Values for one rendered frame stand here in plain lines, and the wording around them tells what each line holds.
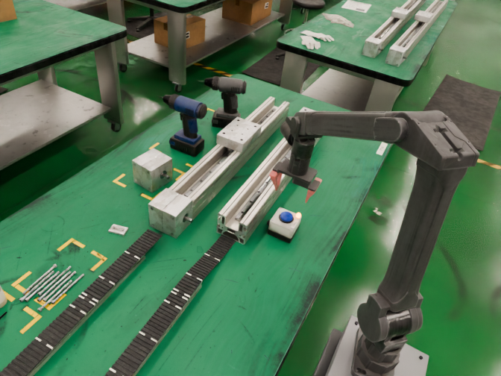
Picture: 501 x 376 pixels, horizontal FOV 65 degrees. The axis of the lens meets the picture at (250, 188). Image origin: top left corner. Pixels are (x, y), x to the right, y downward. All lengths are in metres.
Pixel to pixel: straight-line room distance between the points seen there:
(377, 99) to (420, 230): 2.11
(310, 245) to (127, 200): 0.62
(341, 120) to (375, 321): 0.41
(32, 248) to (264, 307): 0.68
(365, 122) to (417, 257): 0.27
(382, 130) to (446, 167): 0.13
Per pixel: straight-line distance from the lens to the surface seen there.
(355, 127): 0.84
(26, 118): 3.04
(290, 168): 1.11
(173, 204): 1.21
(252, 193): 1.34
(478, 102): 4.80
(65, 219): 1.35
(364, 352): 0.92
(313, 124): 0.98
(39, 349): 1.06
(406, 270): 0.78
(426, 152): 0.67
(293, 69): 2.91
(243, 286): 1.14
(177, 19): 3.46
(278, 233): 1.26
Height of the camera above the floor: 1.70
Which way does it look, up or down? 40 degrees down
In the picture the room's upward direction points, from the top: 8 degrees clockwise
